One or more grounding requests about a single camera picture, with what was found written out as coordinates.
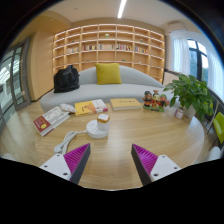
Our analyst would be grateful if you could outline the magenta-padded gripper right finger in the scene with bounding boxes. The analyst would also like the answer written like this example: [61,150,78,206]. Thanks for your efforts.
[130,143,182,187]

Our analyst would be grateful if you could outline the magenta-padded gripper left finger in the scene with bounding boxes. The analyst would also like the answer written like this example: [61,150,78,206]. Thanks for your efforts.
[39,142,92,185]

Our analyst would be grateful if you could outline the red and white book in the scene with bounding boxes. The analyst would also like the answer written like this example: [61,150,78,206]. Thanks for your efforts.
[32,105,71,137]

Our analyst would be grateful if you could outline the round white power strip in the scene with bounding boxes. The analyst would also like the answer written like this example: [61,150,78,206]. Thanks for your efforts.
[85,119,110,140]

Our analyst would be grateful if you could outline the white chair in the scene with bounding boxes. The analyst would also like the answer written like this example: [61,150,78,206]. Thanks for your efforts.
[206,145,224,161]

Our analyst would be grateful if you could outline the small white red can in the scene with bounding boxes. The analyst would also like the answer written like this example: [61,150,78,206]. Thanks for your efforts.
[174,107,185,120]

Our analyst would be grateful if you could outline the small patterned white pouch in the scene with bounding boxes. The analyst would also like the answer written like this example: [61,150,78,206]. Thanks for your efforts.
[59,103,77,114]

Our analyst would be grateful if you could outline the colourful figurine group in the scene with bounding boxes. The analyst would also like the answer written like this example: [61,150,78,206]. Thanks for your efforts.
[142,89,170,113]

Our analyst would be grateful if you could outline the lime green chair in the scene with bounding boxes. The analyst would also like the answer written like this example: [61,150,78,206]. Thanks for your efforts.
[212,111,224,144]

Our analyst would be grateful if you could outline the flat yellow book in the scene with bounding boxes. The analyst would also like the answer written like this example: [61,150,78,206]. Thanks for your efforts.
[109,97,143,112]

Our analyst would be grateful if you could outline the green potted plant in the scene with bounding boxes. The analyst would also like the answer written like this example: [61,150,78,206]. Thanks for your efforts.
[163,74,215,122]

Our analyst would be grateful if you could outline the curved grey sofa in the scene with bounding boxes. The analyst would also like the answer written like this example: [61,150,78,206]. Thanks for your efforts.
[39,64,174,113]

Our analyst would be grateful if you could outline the black backpack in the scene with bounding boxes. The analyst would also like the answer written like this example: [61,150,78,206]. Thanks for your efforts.
[53,64,81,94]

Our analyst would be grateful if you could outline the yellow cushion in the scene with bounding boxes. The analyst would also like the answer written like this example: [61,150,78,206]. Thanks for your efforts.
[94,62,123,86]

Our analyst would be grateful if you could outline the white sheer curtain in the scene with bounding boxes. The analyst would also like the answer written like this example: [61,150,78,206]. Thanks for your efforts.
[206,49,224,101]
[170,31,191,76]

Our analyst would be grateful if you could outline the dark-framed window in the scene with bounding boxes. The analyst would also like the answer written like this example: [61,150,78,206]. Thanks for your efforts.
[187,38,210,84]

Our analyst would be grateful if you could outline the lit wooden shelf unit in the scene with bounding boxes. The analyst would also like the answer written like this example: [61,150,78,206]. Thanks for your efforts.
[52,23,166,84]

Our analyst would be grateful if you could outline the long ceiling light strip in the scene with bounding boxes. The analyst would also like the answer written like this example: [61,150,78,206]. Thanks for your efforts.
[117,0,128,19]

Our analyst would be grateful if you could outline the white power strip cable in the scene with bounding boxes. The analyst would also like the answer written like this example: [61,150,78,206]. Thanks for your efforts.
[53,129,88,155]

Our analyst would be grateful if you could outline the beige wall radiator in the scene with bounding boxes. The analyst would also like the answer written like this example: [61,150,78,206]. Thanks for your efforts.
[163,71,180,86]

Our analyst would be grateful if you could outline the glass door with grey frame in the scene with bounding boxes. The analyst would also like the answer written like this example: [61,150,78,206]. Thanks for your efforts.
[0,36,33,129]

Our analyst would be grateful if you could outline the white wall air conditioner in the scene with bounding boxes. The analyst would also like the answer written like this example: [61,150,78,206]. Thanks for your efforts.
[165,21,187,33]

